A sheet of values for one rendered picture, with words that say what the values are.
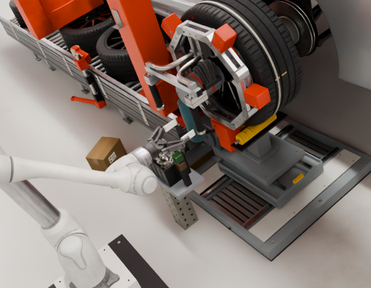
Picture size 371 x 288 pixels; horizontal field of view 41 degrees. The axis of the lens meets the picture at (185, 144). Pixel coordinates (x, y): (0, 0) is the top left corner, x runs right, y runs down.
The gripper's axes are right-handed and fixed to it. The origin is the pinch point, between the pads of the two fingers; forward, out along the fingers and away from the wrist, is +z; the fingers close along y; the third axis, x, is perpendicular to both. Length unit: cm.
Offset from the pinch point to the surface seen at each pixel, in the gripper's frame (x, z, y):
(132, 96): -44, 26, -115
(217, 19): 32.5, 37.2, -7.1
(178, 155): -17.0, -4.3, -6.4
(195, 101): 10.0, 8.6, 2.5
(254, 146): -52, 43, -14
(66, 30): -31, 41, -243
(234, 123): -19.8, 28.5, -4.2
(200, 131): -6.6, 6.8, 1.3
